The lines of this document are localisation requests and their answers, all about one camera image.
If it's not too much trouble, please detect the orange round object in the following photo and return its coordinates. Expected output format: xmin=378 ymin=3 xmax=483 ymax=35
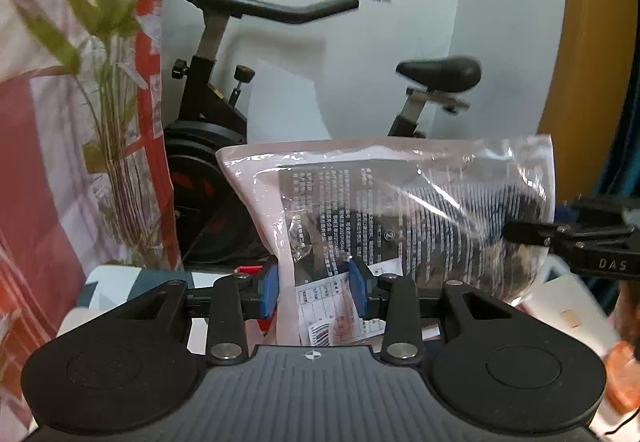
xmin=605 ymin=342 xmax=640 ymax=413

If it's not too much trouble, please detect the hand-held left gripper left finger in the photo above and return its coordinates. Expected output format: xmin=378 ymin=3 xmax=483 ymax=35
xmin=120 ymin=257 xmax=281 ymax=365

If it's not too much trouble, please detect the white paper sheet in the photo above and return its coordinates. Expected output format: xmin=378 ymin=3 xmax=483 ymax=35
xmin=245 ymin=56 xmax=331 ymax=143

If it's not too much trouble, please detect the white patterned tablecloth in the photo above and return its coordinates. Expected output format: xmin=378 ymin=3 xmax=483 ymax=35
xmin=55 ymin=264 xmax=640 ymax=442

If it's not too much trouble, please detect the yellow wooden door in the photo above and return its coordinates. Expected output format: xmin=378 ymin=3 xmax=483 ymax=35
xmin=537 ymin=0 xmax=640 ymax=203

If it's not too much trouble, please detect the pink printed wall cloth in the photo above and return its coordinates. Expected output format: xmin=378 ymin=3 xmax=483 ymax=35
xmin=0 ymin=0 xmax=183 ymax=442

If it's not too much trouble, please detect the black exercise bike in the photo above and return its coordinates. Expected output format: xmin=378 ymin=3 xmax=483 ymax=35
xmin=160 ymin=0 xmax=483 ymax=273

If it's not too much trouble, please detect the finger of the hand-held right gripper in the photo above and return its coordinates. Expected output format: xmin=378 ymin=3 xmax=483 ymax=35
xmin=502 ymin=220 xmax=568 ymax=247

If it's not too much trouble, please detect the red cardboard box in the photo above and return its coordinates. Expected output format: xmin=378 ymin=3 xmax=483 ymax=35
xmin=235 ymin=263 xmax=281 ymax=338

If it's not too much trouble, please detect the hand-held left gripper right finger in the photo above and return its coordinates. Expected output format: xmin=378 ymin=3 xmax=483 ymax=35
xmin=347 ymin=257 xmax=521 ymax=365

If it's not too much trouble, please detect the clear plastic bag black item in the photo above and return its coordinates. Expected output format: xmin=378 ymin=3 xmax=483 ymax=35
xmin=215 ymin=134 xmax=556 ymax=348

